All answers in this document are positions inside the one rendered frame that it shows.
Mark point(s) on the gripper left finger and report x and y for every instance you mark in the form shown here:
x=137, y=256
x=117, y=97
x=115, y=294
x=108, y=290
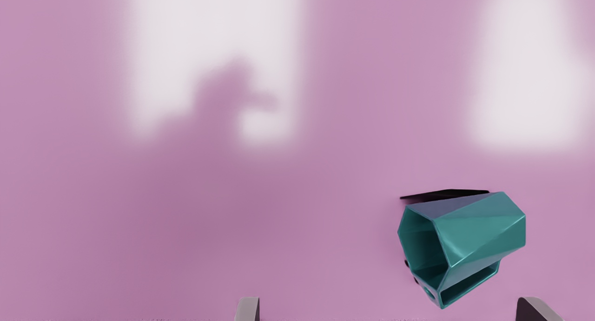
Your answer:
x=247, y=310

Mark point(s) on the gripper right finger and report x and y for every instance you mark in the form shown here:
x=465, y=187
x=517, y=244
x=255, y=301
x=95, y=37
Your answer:
x=534, y=310

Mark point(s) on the teal faceted mug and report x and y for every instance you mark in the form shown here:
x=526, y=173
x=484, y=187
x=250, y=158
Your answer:
x=469, y=237

